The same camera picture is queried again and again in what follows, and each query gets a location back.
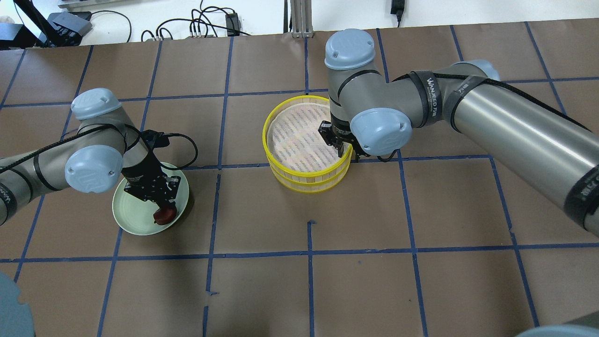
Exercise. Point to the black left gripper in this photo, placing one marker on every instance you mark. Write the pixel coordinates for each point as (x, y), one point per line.
(140, 167)

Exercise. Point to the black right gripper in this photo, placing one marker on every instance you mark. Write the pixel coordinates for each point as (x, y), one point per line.
(338, 134)

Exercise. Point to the brown steamed bun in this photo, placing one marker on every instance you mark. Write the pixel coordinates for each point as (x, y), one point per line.
(165, 215)

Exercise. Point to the yellow steamer layer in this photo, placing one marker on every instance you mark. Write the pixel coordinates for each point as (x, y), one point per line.
(311, 184)
(291, 140)

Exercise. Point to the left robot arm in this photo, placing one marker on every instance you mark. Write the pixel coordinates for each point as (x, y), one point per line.
(106, 146)

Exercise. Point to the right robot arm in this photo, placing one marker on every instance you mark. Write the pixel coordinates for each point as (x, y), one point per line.
(553, 153)

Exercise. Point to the pale green plate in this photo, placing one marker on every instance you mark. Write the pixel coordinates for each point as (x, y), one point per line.
(136, 216)

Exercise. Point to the black power adapter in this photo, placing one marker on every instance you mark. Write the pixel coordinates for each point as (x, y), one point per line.
(233, 24)

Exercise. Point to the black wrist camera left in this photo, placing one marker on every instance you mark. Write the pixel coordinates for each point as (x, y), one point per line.
(153, 139)

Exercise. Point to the aluminium frame post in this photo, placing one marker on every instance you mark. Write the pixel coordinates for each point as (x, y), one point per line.
(301, 18)

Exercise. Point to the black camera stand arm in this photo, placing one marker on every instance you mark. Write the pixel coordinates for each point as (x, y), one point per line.
(60, 29)

